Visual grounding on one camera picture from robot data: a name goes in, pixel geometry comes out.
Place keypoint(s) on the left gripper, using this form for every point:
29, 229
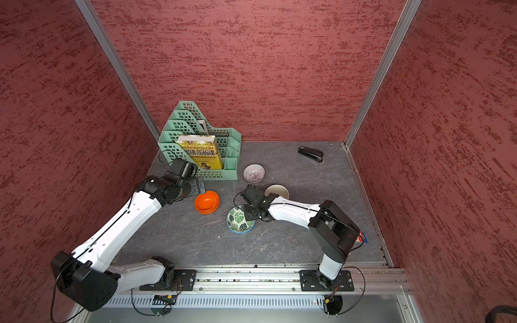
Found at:
194, 190

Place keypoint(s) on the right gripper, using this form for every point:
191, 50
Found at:
249, 217

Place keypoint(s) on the orange bowl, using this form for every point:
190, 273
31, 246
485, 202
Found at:
207, 202

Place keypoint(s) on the large green leaf bowl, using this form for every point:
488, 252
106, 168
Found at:
236, 221

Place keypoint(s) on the cream bowl front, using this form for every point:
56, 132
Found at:
278, 190

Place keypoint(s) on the purple striped bowl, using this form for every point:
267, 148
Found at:
254, 173

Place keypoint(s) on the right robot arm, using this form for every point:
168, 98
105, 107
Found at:
333, 230

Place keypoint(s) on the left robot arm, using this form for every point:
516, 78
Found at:
87, 275

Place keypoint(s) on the yellow book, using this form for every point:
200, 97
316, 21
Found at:
203, 150

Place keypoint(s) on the mint green file organizer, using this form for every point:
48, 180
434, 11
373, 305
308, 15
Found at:
188, 119

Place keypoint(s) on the black stapler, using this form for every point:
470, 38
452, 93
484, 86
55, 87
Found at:
311, 153

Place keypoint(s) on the white printed card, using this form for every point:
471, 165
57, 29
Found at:
362, 238

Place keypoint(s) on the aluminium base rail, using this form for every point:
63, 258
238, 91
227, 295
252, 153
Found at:
285, 279

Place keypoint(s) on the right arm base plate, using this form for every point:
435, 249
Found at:
314, 281

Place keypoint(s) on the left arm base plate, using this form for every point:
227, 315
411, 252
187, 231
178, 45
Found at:
181, 280

